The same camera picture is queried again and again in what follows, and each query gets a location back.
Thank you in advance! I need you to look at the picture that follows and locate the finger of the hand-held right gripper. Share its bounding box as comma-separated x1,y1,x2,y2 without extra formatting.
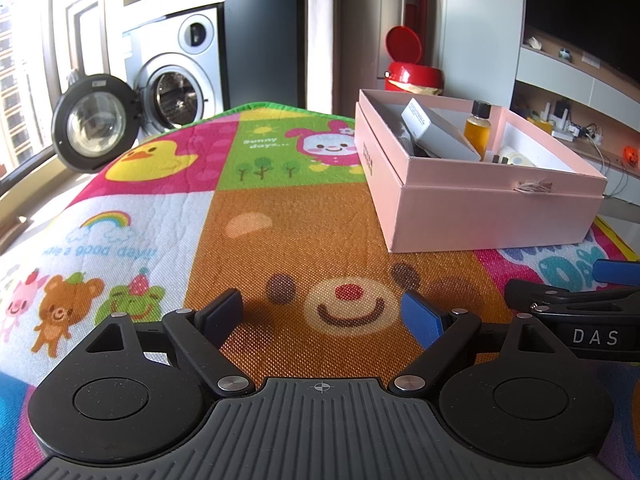
504,279,640,318
594,259,640,286

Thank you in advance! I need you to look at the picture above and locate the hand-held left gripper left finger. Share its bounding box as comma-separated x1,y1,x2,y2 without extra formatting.
84,288,257,402

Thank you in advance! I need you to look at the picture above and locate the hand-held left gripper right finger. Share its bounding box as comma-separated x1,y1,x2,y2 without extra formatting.
391,291,576,402

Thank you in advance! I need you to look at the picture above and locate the pink cardboard box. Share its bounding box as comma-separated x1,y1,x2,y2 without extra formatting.
354,89,608,253

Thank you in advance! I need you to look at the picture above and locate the amber glass bottle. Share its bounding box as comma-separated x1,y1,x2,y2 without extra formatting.
464,100,492,161

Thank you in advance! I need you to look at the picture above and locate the colourful cartoon play mat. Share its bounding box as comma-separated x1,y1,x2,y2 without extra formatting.
0,102,640,480

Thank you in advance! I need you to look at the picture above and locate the cream round object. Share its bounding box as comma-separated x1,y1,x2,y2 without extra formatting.
492,145,538,168

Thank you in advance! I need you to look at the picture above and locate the white wifi router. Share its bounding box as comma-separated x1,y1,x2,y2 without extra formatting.
552,100,576,141

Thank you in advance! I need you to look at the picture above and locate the long grey carton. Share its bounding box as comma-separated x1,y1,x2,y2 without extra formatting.
400,97,483,162

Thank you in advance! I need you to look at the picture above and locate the silver washing machine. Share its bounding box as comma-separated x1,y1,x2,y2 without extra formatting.
51,4,226,173

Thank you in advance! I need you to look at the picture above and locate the red trash bin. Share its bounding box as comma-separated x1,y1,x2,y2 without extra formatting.
384,26,445,96

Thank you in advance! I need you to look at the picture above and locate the black television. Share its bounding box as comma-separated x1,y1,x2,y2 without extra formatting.
525,0,640,96

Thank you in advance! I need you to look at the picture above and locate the white shelf cabinet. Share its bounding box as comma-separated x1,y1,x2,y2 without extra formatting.
442,0,640,201

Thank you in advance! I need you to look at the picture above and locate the dark grey tall cabinet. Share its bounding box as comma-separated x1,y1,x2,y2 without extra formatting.
224,0,307,111

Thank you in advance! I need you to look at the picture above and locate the light grey curtain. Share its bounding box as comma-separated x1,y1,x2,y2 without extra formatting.
306,0,343,113

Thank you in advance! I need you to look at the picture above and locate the red wall hanging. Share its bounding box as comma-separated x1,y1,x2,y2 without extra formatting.
405,0,426,63

